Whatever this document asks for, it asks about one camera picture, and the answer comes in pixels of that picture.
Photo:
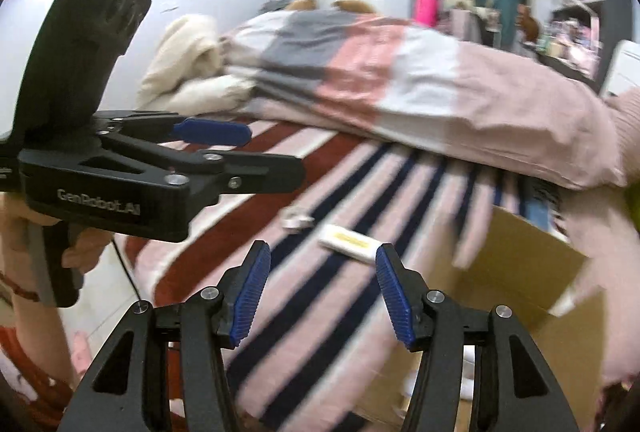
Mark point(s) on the grey suitcase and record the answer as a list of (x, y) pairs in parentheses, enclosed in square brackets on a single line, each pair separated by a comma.
[(275, 2)]

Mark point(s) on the cream fleece blanket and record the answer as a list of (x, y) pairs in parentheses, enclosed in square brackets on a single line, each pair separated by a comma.
[(185, 52)]

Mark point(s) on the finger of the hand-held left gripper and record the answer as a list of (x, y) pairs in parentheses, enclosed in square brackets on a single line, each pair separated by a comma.
[(215, 132), (260, 174)]

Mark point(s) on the folded pink grey plaid quilt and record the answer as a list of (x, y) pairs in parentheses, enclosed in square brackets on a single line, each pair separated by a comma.
[(400, 77)]

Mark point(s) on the cream padded jacket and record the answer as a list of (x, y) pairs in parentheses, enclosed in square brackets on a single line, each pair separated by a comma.
[(215, 92)]

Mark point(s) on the person's left forearm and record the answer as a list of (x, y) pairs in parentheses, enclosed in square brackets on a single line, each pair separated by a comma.
[(35, 337)]

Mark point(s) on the brown teddy bear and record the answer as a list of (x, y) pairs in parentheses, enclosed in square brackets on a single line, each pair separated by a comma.
[(354, 6), (301, 4)]

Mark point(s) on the person's left hand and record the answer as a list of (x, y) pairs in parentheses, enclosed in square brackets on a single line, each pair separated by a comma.
[(92, 252)]

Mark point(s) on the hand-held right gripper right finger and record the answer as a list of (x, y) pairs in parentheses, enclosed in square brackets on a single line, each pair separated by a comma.
[(395, 297)]

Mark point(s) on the cluttered desk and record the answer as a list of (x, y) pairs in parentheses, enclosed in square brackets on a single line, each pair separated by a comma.
[(565, 57)]

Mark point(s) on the white power bank yellow label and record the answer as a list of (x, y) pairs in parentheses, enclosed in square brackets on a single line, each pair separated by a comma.
[(350, 242)]

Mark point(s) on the green plush toy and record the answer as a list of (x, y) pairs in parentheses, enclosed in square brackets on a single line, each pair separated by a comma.
[(634, 207)]

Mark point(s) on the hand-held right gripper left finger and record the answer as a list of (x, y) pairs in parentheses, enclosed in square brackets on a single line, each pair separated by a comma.
[(250, 292)]

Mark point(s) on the white tape dispenser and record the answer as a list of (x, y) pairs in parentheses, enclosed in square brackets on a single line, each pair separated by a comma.
[(296, 219)]

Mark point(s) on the striped plush blanket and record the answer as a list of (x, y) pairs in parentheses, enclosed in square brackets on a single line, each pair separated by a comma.
[(320, 322)]

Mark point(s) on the brown cardboard box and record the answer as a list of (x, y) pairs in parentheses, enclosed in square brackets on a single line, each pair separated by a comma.
[(520, 272)]

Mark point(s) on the white bed headboard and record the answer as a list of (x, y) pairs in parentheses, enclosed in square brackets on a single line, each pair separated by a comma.
[(622, 67)]

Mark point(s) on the pink striped pillow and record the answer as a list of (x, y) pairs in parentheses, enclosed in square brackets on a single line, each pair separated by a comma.
[(627, 127)]

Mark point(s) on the red patterned cloth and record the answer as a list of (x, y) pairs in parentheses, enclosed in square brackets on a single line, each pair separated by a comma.
[(35, 399)]

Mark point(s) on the brown plush toy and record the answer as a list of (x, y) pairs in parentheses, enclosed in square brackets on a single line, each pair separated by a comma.
[(529, 22)]

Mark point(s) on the pink bottle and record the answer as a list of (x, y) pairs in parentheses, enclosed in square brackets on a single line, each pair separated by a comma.
[(428, 10)]

